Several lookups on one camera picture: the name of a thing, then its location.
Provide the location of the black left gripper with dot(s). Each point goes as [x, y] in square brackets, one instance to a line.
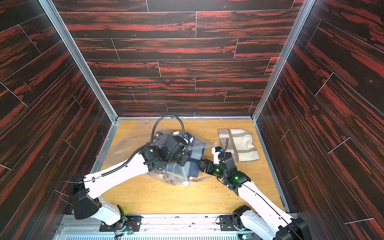
[185, 158]

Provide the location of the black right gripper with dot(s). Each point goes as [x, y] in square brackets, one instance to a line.
[208, 166]

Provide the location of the clear plastic vacuum bag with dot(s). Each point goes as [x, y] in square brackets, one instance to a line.
[133, 165]

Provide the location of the dark blue grey plaid scarf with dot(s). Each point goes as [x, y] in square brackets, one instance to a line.
[176, 174]

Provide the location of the beige striped scarf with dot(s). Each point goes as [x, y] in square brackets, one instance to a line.
[239, 142]

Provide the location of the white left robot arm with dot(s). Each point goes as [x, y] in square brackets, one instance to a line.
[88, 203]

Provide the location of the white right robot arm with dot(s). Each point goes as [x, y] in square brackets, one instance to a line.
[261, 215]

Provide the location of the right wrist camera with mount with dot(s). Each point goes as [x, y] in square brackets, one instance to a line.
[216, 151]

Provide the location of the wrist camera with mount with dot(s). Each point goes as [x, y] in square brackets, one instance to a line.
[216, 151]
[189, 138]

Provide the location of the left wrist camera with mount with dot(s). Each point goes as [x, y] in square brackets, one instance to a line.
[189, 138]

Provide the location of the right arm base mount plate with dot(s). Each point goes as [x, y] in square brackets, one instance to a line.
[226, 223]

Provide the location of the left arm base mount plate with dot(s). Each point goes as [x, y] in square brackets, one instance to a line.
[131, 224]

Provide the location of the aluminium corner frame post left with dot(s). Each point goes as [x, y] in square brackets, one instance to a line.
[58, 23]

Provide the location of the aluminium corner frame post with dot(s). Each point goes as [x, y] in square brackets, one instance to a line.
[58, 23]
[292, 38]

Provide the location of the aluminium corner frame post right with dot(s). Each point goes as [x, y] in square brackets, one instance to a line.
[292, 38]

